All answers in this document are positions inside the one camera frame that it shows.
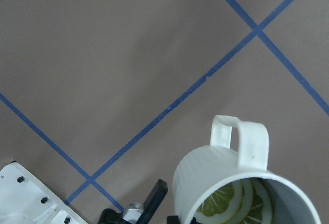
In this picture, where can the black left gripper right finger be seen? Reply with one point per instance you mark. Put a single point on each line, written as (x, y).
(173, 219)

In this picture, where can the white ribbed mug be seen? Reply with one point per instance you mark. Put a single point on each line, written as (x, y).
(237, 150)

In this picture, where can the lemon slices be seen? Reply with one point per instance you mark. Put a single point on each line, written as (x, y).
(242, 201)

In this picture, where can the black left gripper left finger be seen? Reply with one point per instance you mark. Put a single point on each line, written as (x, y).
(153, 201)

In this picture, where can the white camera stand pedestal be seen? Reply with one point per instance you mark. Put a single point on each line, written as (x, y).
(25, 199)

